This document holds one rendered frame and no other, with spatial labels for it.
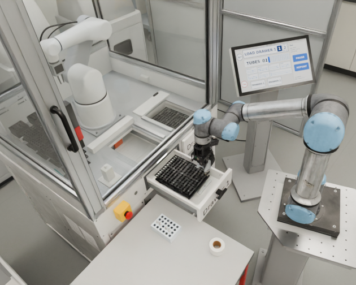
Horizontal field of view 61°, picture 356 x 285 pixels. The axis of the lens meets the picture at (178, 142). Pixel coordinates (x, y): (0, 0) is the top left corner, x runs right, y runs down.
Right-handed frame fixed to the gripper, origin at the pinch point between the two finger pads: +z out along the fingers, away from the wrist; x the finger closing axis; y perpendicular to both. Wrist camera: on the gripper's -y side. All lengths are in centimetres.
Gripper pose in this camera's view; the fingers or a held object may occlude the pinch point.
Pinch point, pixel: (206, 167)
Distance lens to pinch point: 151.6
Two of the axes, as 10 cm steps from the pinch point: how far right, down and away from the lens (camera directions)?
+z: 0.9, 7.4, 6.7
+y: -6.0, 5.7, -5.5
